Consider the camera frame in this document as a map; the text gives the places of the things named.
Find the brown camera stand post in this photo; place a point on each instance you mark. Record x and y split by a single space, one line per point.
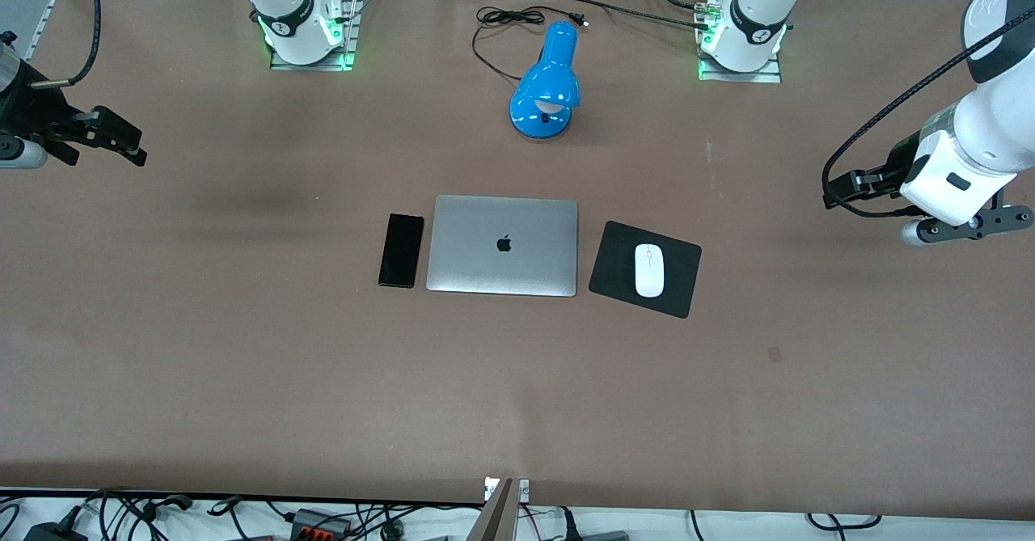
495 517

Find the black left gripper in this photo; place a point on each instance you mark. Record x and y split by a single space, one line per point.
897 160

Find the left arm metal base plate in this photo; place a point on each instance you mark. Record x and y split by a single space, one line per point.
768 74

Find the black mouse pad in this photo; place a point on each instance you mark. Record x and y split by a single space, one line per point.
614 270

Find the flat grey box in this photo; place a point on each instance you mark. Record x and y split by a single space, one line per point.
605 536

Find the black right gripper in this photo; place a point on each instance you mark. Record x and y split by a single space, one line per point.
26 112

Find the black smartphone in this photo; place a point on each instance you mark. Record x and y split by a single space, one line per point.
401 250

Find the aluminium table edge rail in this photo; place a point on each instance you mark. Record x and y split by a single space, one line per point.
48 15

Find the black round plug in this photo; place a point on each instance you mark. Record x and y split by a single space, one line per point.
393 530

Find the black power adapter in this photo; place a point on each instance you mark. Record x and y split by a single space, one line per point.
57 531

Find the blue desk lamp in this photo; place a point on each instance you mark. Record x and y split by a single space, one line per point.
550 80

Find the grey box with orange levers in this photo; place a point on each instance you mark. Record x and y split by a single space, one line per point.
319 523

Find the small metal post bracket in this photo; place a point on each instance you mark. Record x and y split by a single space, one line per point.
524 490

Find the white computer mouse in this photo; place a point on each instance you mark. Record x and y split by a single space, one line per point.
649 270

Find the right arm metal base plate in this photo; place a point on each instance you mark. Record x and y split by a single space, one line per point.
349 31

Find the silver closed laptop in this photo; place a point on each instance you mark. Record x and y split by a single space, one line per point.
501 266

